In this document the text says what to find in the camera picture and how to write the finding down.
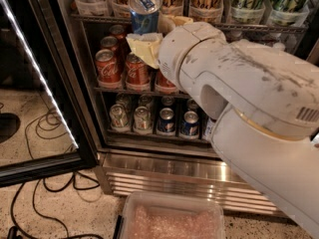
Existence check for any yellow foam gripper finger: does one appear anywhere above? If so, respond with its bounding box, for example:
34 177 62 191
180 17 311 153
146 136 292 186
158 14 193 34
126 33 163 69

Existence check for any blue redbull can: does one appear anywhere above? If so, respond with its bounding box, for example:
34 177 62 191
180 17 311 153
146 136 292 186
129 0 162 34

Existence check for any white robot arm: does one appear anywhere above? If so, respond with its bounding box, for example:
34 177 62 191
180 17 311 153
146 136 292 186
127 22 319 239

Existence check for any front middle coca-cola can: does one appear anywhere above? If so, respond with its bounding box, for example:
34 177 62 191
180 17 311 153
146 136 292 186
125 53 150 91

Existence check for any second row left coke can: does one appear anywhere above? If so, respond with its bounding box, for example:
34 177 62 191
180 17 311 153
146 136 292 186
100 36 120 56

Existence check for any front right coca-cola can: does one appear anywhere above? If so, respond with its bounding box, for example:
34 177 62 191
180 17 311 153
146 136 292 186
155 71 178 94

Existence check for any left green soda can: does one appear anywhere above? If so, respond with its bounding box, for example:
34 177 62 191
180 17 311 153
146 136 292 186
110 104 130 131

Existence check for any green soda can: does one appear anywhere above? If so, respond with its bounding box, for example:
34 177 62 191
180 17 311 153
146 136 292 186
110 104 130 131
134 107 152 134

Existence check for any left pepsi can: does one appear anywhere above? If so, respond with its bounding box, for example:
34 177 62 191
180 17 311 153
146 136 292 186
157 108 175 135

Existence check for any pepsi can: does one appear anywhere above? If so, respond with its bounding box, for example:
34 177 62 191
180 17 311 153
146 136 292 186
157 108 175 135
180 111 199 138

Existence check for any stainless steel fridge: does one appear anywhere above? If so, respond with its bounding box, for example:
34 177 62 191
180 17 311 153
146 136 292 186
23 0 319 217

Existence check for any right pepsi can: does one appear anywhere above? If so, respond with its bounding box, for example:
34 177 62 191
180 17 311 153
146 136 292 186
180 111 199 138

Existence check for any glass fridge door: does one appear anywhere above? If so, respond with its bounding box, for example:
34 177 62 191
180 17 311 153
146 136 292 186
0 0 97 187

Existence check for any left tea bottle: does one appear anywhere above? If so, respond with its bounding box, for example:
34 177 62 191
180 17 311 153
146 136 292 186
202 118 215 140

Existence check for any clear plastic bin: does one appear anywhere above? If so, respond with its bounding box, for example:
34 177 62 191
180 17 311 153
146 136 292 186
116 191 226 239

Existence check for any top wire shelf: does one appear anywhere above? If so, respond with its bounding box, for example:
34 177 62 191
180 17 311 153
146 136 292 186
71 13 308 34

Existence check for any black floor cable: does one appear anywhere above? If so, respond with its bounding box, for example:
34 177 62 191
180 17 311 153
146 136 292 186
7 171 105 239

